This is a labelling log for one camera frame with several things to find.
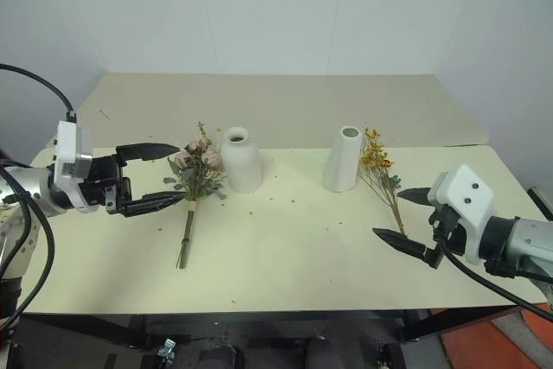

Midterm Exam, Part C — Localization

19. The black table frame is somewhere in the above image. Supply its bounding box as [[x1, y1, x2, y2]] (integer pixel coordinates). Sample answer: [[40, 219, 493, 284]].
[[16, 306, 526, 351]]

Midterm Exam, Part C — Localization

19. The silver metal clamp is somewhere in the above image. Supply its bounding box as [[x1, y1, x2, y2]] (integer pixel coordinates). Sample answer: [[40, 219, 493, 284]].
[[156, 337, 177, 362]]

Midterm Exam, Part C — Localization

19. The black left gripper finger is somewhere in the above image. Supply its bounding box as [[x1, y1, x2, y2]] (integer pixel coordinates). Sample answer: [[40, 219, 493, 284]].
[[115, 143, 181, 168], [115, 190, 188, 218]]

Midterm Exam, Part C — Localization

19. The pink dried flower bouquet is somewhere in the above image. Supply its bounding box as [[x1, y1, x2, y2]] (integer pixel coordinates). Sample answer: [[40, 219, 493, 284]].
[[162, 120, 229, 270]]

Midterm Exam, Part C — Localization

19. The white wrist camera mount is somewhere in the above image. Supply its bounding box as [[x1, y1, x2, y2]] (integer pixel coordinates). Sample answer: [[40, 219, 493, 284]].
[[426, 163, 499, 266], [49, 120, 101, 214]]

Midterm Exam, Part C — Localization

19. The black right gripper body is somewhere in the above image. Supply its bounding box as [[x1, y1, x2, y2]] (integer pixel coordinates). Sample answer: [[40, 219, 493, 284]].
[[427, 204, 467, 258]]

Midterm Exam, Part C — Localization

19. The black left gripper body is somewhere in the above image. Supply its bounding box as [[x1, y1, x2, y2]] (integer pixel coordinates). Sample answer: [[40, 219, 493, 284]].
[[79, 155, 133, 216]]

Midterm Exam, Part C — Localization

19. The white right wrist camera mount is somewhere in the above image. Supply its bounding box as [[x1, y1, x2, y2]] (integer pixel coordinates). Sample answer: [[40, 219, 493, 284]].
[[426, 163, 499, 266]]

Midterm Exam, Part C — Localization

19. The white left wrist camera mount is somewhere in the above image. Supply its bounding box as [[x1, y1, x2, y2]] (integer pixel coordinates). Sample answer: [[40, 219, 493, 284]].
[[49, 120, 101, 214]]

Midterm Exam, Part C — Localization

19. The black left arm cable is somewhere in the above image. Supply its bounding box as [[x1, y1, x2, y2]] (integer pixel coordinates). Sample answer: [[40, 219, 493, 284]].
[[0, 63, 79, 124], [0, 166, 57, 335]]

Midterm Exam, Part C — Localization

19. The orange floor mat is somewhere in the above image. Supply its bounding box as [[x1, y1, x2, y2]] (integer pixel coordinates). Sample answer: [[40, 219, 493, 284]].
[[431, 307, 553, 369]]

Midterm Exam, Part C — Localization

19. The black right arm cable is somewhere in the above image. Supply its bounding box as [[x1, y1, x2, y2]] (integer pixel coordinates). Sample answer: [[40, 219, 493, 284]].
[[430, 211, 553, 319]]

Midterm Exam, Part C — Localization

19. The yellow dried flower bouquet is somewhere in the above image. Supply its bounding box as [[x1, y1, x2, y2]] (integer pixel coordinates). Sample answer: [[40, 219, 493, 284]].
[[357, 127, 408, 237]]

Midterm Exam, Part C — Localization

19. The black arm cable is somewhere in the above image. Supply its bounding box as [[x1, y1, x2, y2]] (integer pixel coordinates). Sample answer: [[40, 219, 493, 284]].
[[0, 166, 57, 335], [0, 63, 79, 124], [430, 211, 553, 319]]

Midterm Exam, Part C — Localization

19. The white angular slanted vase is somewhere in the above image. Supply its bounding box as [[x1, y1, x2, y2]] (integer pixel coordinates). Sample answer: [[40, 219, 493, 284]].
[[322, 124, 364, 193]]

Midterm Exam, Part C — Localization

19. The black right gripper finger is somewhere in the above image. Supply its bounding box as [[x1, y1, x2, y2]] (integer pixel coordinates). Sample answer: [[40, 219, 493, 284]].
[[397, 187, 435, 209], [372, 226, 443, 270]]

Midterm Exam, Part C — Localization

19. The grey metal frame piece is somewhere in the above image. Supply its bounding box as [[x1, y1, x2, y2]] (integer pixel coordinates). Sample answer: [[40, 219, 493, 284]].
[[527, 186, 553, 219]]

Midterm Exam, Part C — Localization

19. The white round bottle vase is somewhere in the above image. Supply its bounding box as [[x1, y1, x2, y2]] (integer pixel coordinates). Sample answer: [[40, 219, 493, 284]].
[[219, 125, 264, 194]]

